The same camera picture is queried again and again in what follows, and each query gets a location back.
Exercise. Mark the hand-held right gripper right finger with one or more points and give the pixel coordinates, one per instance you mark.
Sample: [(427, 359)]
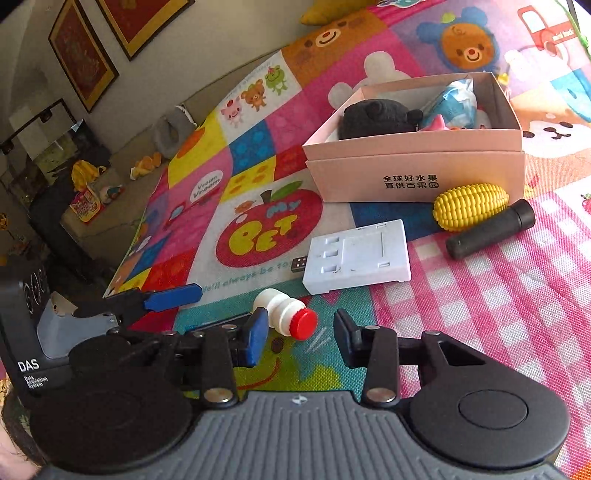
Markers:
[(342, 337)]

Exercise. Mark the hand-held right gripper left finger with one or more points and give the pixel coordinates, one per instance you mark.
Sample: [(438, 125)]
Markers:
[(257, 337)]

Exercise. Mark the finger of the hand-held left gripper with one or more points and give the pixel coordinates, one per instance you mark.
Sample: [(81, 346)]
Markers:
[(231, 324), (171, 297)]

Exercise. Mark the white bottle with red cap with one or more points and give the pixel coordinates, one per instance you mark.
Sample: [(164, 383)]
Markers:
[(281, 311)]

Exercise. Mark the pink cardboard box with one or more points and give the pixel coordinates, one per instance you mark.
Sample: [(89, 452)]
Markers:
[(415, 170)]

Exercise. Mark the person's left forearm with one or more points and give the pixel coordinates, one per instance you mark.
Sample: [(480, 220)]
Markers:
[(14, 429)]

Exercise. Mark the white plastic panel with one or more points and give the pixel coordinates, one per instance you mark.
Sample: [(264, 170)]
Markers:
[(355, 258)]

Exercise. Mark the small black cube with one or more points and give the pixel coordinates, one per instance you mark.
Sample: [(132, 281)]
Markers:
[(300, 266)]

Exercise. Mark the colourful snack packet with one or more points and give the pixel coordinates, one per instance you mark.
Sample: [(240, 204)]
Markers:
[(84, 205)]

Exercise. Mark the orange plush toy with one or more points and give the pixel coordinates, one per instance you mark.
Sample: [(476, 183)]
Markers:
[(145, 167)]

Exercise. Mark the colourful printed play mat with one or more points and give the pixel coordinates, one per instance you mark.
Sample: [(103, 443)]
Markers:
[(485, 323)]

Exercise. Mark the grey neck pillow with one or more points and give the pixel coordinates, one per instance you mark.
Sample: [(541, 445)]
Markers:
[(173, 131)]

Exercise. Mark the black cylinder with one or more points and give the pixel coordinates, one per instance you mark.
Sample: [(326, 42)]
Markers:
[(489, 230)]

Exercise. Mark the yellow toy corn cob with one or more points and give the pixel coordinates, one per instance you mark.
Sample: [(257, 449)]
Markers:
[(471, 205)]

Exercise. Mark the black glass cabinet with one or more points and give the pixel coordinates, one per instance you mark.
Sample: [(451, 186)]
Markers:
[(46, 138)]

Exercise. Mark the black plush toy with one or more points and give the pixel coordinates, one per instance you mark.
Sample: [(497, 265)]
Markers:
[(374, 120)]

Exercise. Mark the pink toy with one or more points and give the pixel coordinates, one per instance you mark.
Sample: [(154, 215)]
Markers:
[(434, 124)]

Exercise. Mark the blue and white packet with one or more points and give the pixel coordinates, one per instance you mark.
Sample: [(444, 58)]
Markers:
[(455, 104)]

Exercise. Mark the yellow pillow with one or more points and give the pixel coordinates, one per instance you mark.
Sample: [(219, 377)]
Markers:
[(337, 11)]

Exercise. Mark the framed red wall picture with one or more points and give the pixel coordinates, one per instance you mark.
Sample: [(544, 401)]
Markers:
[(143, 18), (81, 50)]

